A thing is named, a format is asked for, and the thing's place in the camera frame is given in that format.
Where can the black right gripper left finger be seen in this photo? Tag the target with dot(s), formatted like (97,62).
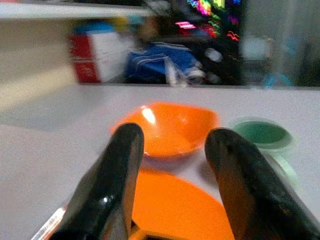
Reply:
(110,185)

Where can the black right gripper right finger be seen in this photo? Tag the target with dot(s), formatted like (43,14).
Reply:
(252,190)

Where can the green plastic cup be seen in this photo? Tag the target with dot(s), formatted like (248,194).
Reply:
(267,140)

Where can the orange plastic plate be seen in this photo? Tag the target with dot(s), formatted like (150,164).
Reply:
(175,207)

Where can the orange plastic bowl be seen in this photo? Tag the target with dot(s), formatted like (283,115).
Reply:
(172,132)

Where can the red and white box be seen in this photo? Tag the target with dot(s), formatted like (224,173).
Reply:
(97,57)

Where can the blue bag with white stripes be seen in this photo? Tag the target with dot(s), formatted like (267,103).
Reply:
(155,62)

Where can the black cloth with neon squiggles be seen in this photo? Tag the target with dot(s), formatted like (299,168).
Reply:
(212,37)

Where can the white shelf board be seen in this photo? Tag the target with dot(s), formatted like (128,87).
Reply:
(70,10)

